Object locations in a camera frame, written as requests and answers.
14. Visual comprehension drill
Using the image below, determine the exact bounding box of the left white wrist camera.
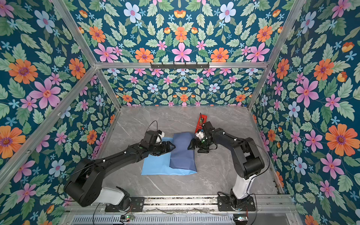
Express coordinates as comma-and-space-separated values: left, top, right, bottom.
156, 130, 165, 143

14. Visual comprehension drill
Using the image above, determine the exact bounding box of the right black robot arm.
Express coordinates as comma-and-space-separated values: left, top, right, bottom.
188, 122, 265, 204

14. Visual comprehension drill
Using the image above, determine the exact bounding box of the aluminium front mounting rail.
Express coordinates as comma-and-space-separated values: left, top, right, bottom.
63, 194, 298, 216

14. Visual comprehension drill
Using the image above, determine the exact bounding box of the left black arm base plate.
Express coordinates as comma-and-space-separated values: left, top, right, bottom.
105, 197, 145, 213

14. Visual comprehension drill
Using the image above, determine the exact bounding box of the light blue wrapping paper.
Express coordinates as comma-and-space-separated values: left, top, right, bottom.
141, 132, 197, 175

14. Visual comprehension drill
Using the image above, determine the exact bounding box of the white ventilation grille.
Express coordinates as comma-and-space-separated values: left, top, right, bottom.
71, 214, 235, 225

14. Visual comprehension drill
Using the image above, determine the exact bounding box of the black hook rail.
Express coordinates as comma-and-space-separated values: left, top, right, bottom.
150, 62, 210, 70

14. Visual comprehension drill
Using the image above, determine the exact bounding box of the red tape dispenser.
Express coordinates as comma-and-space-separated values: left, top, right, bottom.
195, 113, 207, 133

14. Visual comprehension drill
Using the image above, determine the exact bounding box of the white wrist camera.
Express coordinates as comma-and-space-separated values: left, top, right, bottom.
196, 130, 205, 140
156, 130, 165, 143

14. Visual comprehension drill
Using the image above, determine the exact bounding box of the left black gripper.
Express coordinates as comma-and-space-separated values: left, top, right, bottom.
148, 140, 177, 156

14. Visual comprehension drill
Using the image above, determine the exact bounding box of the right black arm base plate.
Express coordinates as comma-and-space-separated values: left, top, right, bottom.
217, 195, 257, 212

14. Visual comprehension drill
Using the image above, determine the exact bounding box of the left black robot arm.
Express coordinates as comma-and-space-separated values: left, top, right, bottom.
64, 130, 175, 207

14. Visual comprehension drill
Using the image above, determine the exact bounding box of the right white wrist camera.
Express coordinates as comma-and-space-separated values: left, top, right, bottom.
196, 130, 205, 140

